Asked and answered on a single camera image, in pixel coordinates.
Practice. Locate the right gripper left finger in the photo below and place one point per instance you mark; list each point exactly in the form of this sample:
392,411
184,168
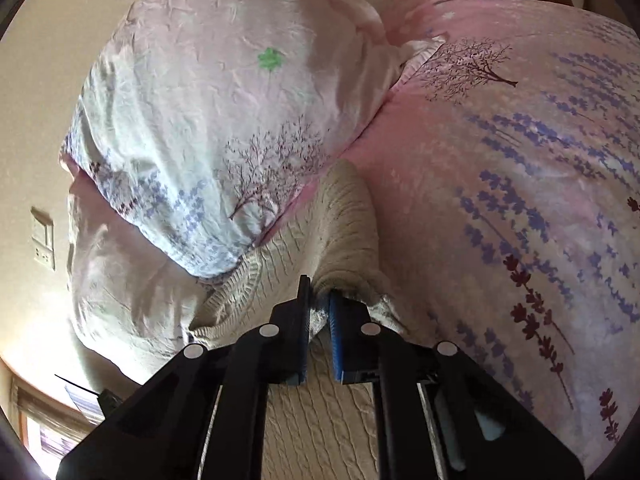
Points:
203,414

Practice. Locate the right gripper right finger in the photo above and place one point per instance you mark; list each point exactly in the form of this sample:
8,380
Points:
438,414

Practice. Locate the beige cable-knit sweater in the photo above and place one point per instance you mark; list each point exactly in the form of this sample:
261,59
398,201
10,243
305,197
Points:
320,430

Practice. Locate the pale pink floral pillow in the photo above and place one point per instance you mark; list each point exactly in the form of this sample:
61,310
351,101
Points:
131,303

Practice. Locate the window with curtain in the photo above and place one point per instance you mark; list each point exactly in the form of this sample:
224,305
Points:
51,428

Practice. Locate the pink floral bed sheet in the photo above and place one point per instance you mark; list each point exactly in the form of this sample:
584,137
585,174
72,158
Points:
504,174

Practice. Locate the white blue floral pillow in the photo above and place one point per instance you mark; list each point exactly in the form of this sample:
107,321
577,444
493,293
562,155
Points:
201,120

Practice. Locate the white wall outlet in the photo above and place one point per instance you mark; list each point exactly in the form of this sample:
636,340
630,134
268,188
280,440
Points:
42,238

